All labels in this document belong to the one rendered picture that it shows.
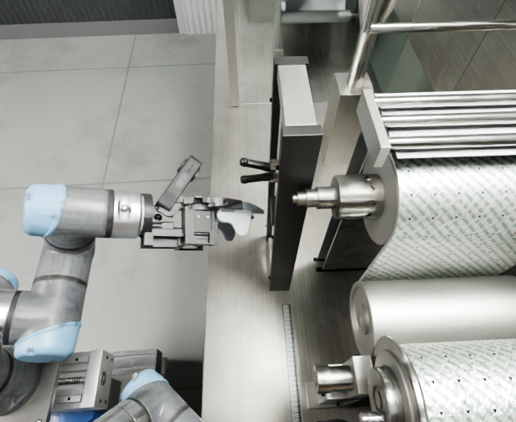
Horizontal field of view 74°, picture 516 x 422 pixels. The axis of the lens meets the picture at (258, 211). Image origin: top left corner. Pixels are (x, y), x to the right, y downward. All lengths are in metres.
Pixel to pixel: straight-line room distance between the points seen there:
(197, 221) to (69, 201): 0.18
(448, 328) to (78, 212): 0.55
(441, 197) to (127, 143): 2.29
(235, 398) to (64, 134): 2.32
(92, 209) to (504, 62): 0.79
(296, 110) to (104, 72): 2.87
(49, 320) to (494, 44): 0.93
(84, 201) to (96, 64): 2.88
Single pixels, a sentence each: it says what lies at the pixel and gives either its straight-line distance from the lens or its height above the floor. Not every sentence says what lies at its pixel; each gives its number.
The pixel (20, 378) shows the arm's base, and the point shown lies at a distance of 1.02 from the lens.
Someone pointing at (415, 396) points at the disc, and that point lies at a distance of 0.45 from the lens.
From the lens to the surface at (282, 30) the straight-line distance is 1.16.
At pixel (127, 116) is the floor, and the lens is 2.77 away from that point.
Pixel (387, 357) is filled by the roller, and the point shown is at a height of 1.27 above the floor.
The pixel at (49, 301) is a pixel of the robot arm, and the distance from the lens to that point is 0.58.
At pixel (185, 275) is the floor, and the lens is 1.92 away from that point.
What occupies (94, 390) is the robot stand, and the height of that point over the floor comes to 0.77.
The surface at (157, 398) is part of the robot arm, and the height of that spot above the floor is 1.05.
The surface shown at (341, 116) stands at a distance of 0.98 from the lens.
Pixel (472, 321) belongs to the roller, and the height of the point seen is 1.23.
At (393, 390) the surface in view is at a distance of 0.48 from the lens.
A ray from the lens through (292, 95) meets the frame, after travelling 0.48.
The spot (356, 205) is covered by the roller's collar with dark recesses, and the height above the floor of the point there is 1.35.
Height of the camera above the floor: 1.74
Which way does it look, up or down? 57 degrees down
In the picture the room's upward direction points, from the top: straight up
